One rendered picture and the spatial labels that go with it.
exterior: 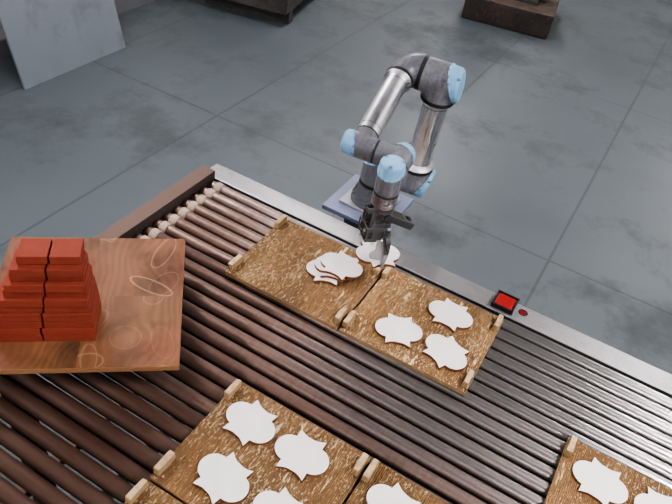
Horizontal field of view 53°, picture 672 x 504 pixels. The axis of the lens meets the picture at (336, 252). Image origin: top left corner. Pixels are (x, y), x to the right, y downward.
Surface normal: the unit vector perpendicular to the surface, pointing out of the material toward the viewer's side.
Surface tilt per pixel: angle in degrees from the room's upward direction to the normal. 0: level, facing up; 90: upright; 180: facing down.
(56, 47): 76
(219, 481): 0
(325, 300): 0
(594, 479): 0
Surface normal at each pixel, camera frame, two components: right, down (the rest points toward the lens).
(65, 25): 0.86, 0.22
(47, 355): 0.13, -0.75
